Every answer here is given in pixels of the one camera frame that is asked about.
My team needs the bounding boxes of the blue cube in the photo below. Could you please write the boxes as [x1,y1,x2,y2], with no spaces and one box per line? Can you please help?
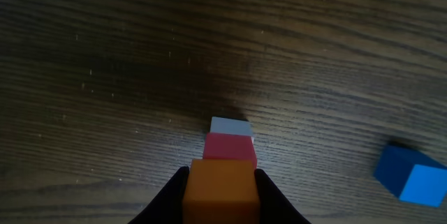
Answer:
[372,143,447,208]

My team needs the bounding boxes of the red cube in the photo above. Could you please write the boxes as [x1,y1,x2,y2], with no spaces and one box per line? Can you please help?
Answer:
[202,132,258,169]

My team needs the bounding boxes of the white cube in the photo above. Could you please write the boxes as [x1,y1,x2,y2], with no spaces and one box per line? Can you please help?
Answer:
[210,116,255,144]

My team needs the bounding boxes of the orange cube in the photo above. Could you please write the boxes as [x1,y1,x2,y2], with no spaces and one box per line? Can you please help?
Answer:
[181,158,261,224]

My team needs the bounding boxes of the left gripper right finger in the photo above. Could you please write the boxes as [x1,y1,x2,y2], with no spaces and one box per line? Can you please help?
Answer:
[254,168,312,224]

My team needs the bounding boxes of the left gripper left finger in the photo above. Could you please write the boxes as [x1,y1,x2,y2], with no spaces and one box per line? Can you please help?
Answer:
[127,166,191,224]

